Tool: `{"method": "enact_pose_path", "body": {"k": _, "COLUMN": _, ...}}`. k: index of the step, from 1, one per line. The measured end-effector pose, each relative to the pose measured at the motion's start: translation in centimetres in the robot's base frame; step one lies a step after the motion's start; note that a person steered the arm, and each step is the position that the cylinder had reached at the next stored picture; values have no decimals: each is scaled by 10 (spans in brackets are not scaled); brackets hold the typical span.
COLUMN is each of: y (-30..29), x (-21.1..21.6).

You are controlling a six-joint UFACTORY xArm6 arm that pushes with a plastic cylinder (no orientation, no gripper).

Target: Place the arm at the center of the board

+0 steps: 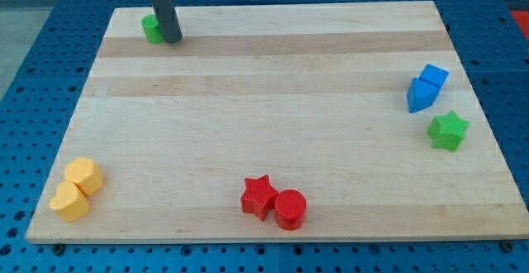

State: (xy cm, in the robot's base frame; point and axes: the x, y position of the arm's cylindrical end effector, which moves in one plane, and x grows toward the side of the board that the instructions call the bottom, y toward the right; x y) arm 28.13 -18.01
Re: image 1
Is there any grey cylindrical robot arm rod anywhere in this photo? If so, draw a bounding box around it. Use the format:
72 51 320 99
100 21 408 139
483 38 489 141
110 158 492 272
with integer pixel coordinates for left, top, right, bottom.
151 0 183 43

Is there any wooden board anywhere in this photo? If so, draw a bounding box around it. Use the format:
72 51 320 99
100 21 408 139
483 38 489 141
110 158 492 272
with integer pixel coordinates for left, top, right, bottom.
26 1 528 244

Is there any red star block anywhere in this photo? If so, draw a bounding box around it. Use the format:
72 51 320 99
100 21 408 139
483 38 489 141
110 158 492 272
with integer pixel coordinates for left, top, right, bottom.
241 175 279 221

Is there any red cylinder block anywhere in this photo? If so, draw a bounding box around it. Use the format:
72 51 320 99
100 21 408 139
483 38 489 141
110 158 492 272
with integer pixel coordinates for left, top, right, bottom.
274 189 307 231

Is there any green cylinder block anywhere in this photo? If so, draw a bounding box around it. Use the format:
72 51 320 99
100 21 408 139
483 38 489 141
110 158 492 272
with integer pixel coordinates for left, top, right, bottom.
141 14 164 44

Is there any blue triangle block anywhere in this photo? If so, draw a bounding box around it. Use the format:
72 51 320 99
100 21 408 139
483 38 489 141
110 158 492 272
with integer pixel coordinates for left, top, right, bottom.
407 78 440 113

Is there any blue cube block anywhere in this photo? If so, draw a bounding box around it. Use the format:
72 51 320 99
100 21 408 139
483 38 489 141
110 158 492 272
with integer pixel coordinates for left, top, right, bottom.
419 64 449 89

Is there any green star block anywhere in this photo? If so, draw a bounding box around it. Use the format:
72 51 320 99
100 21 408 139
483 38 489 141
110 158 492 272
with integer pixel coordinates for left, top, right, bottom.
427 111 470 152

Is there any yellow hexagon block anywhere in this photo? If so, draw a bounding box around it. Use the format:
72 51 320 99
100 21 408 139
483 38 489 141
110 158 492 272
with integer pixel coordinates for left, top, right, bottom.
64 157 104 196

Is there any yellow heart block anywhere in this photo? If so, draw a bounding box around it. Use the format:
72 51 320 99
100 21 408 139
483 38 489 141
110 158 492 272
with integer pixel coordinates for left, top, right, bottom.
49 180 90 222

